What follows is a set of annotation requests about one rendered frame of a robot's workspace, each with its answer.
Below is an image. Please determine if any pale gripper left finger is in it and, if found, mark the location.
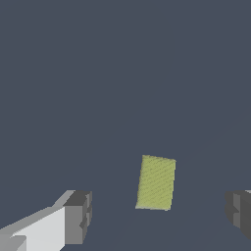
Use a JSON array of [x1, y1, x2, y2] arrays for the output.
[[0, 189, 93, 251]]

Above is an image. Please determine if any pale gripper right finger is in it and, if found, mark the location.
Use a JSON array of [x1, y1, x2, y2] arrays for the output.
[[224, 189, 251, 242]]

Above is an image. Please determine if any yellow-green rectangular block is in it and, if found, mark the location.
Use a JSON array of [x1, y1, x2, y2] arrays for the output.
[[134, 154, 177, 212]]

